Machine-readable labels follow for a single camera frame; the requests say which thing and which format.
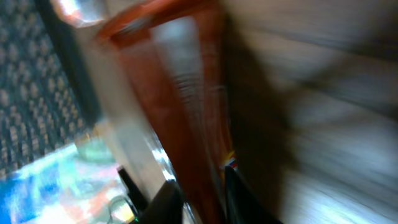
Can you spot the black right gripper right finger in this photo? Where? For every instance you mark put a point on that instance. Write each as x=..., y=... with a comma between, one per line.
x=242, y=207

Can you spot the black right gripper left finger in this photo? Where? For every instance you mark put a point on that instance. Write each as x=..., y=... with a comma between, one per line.
x=165, y=208

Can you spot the orange snack bar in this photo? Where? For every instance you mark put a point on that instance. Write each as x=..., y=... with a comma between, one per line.
x=170, y=52

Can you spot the purple snack package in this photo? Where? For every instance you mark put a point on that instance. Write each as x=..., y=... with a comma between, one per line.
x=78, y=183

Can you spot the grey plastic mesh basket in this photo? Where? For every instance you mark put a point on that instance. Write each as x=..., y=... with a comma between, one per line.
x=47, y=99

